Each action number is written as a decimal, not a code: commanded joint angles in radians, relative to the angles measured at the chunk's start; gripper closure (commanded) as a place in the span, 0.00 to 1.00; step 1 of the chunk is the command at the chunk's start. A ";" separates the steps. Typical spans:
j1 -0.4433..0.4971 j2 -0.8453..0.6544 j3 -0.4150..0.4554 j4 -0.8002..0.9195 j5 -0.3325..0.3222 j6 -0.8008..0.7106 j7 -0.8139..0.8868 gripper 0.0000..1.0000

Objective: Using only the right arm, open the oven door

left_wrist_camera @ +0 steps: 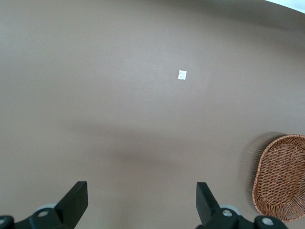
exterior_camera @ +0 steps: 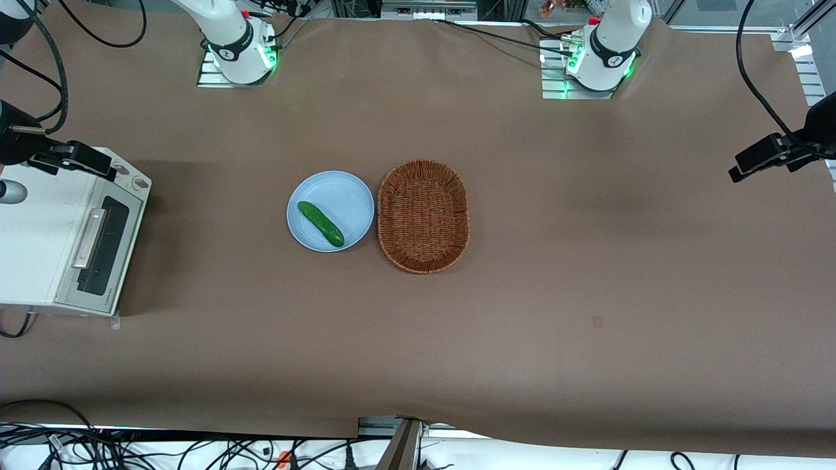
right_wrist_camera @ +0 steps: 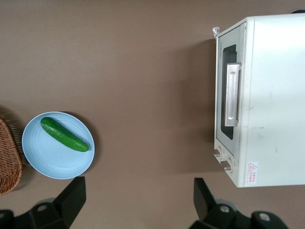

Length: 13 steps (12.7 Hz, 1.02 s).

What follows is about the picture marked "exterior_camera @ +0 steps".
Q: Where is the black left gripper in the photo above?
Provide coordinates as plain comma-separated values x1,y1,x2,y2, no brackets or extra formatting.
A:
728,91,836,183

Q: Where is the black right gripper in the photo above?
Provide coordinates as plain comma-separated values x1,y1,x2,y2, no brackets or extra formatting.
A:
0,101,118,182

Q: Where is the silver oven door handle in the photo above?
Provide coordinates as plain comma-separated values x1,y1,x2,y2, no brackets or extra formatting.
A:
71,208,109,270

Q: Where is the oven door with glass window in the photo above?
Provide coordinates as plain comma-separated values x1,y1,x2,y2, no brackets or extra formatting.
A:
57,193,146,311

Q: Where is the white toaster oven body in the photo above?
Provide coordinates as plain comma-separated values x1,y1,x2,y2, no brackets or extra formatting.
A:
0,145,152,317

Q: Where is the aluminium slotted plate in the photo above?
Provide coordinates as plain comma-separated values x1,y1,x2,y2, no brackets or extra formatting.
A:
792,44,836,108

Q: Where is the brown table cover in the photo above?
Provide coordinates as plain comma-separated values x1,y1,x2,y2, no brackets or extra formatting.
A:
0,3,836,458

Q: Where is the green cucumber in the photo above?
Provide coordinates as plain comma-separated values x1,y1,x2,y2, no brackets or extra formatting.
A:
297,200,346,248

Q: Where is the light blue plate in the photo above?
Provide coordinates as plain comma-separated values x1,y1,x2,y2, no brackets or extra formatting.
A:
286,170,376,253

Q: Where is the brown wicker basket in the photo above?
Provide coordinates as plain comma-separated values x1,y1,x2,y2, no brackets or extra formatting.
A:
377,159,471,275

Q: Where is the grey metal box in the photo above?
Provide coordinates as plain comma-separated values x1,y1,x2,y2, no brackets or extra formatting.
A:
381,0,477,20

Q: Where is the thick black wrist cable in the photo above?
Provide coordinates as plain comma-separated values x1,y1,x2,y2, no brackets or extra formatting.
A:
16,0,70,131

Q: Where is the black cable to left gripper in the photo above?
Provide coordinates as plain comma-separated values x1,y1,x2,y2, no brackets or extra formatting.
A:
736,0,807,148

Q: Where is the thin black looping cable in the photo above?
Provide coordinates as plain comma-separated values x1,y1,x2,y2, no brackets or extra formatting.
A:
59,0,148,48

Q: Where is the aluminium frame corner profile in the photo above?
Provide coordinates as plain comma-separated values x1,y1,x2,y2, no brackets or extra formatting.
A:
666,0,836,54

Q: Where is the black oven power cable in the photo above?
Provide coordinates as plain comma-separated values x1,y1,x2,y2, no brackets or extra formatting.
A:
0,312,33,339

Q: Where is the black floor cable loop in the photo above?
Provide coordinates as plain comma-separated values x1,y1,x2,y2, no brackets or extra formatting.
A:
0,399,99,431

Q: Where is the short black base cable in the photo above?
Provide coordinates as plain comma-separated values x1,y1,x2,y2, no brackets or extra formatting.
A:
521,18,570,43

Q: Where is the black cable bundle at base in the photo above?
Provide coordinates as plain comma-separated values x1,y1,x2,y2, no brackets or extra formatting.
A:
240,0,312,20

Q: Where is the long black base cable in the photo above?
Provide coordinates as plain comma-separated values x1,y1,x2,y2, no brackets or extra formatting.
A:
433,19,575,58

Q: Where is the black floor cable tangle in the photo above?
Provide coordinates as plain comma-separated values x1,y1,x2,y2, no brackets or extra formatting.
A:
0,423,275,470

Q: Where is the aluminium frame post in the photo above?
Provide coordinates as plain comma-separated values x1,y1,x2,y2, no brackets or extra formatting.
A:
376,418,424,470

